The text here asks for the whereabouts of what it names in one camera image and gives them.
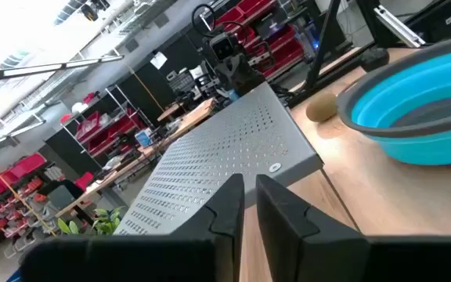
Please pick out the green plant in white pot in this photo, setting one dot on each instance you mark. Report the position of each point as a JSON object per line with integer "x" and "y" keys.
{"x": 100, "y": 223}

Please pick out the blue collapsible bowl grey rim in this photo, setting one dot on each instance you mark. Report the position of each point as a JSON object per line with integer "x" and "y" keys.
{"x": 425, "y": 74}

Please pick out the silver aluminium extrusion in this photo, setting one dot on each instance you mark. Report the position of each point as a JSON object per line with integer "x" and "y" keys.
{"x": 399, "y": 26}

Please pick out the long wooden workbench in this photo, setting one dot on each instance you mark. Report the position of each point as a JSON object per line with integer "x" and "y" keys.
{"x": 194, "y": 115}

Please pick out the black avocado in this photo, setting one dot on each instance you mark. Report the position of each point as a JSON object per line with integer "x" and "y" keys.
{"x": 375, "y": 58}

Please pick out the yellow and black ceiling device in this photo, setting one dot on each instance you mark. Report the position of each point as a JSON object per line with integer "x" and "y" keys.
{"x": 90, "y": 10}

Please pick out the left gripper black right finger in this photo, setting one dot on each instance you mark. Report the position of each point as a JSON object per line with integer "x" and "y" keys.
{"x": 327, "y": 258}

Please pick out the blue box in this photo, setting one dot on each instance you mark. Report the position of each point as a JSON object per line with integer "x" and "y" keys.
{"x": 144, "y": 138}

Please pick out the black table frame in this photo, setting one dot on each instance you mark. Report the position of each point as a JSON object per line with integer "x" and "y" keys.
{"x": 321, "y": 51}

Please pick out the grey perforated metal stand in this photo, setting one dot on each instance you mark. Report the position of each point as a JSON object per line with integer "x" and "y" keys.
{"x": 229, "y": 149}

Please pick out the black drawer cabinet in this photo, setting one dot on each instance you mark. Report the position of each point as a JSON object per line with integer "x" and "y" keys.
{"x": 444, "y": 19}

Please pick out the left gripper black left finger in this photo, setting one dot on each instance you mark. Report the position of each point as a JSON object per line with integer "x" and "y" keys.
{"x": 194, "y": 258}

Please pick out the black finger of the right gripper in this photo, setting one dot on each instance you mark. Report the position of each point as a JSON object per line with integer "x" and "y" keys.
{"x": 228, "y": 70}
{"x": 239, "y": 69}

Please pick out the white paper sign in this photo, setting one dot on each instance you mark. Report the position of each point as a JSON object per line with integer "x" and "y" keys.
{"x": 159, "y": 60}

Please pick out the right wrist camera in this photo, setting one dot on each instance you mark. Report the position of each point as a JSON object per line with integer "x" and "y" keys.
{"x": 224, "y": 46}

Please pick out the brown-green kiwi fruit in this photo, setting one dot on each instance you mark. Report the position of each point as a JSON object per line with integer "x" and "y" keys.
{"x": 321, "y": 106}

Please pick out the black rail LED light bar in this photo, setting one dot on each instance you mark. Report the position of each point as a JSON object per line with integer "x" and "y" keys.
{"x": 53, "y": 66}

